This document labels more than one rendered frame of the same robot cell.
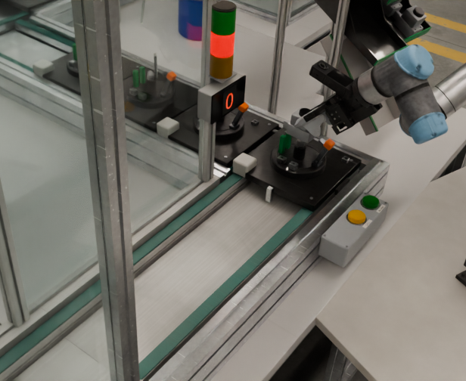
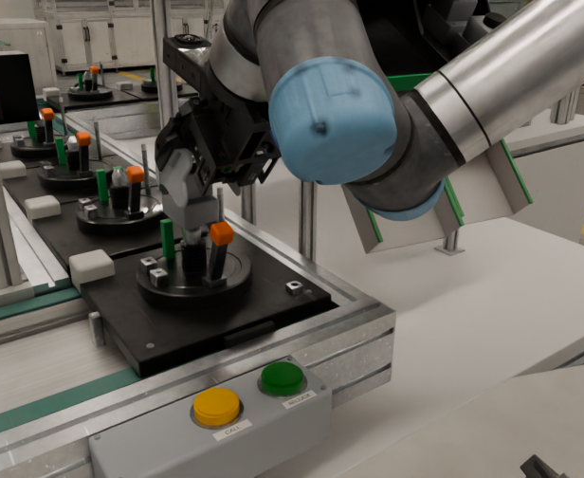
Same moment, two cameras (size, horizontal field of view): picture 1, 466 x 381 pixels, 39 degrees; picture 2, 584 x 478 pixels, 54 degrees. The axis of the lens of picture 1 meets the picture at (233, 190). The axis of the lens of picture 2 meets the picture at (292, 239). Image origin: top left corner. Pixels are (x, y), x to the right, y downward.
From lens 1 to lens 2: 1.16 m
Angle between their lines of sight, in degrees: 24
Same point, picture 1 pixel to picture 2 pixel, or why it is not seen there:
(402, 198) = (428, 398)
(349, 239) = (147, 461)
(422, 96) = (304, 13)
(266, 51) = not seen: hidden behind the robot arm
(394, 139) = (471, 293)
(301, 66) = not seen: hidden behind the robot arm
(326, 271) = not seen: outside the picture
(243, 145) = (129, 245)
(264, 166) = (125, 279)
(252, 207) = (61, 353)
